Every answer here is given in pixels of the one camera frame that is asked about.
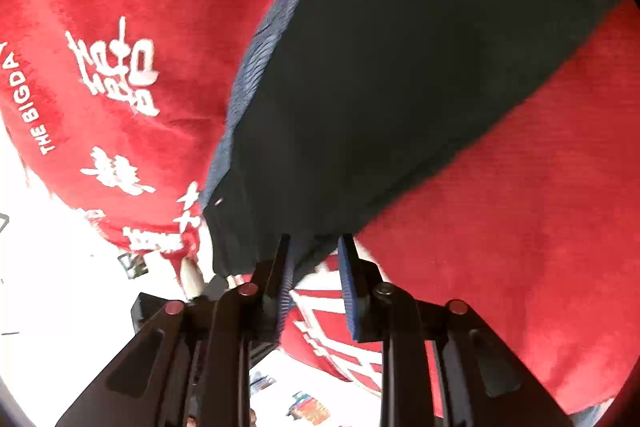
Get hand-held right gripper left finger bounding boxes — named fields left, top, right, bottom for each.
left=55, top=234, right=293, bottom=427

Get dark pants with blue waistband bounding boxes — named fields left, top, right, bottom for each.
left=200, top=0, right=632, bottom=289

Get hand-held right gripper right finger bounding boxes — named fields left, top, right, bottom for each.
left=337, top=233, right=576, bottom=427

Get small picture card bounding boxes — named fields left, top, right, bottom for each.
left=118, top=253, right=150, bottom=281

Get small colourful sticker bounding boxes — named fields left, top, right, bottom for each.
left=287, top=389, right=332, bottom=426

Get black box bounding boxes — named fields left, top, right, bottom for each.
left=131, top=292, right=173, bottom=334

